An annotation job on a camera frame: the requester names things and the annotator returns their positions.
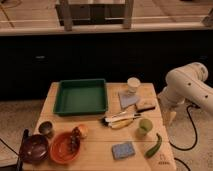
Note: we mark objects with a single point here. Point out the blue sponge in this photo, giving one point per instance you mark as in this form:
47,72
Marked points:
123,150

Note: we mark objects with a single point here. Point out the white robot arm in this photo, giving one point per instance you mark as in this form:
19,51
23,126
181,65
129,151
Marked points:
186,82

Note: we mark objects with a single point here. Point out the green plastic tray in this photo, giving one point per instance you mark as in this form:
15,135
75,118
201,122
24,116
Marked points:
81,97

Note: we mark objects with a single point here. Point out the light blue cloth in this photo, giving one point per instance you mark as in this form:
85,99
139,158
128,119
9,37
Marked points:
127,99

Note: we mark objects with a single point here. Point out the white paper cup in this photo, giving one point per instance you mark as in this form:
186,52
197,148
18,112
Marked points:
133,84

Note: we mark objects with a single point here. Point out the yellow banana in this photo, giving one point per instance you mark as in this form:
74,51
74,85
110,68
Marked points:
120,124

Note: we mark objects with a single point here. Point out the orange fruit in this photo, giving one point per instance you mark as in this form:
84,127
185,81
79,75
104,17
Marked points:
83,129

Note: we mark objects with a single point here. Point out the dark grape bunch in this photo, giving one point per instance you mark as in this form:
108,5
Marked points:
74,140

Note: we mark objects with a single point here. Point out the small metal cup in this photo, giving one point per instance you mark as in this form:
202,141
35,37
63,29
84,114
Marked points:
46,128

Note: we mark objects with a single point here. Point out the orange bowl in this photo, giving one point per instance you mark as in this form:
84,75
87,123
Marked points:
60,150

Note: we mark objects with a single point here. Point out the green chili pepper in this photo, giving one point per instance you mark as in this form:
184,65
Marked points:
153,150

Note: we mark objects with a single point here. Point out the white wooden stool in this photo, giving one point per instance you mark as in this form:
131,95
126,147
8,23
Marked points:
94,12

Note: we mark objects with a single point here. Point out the dark purple bowl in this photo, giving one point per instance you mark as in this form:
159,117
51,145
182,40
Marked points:
34,149

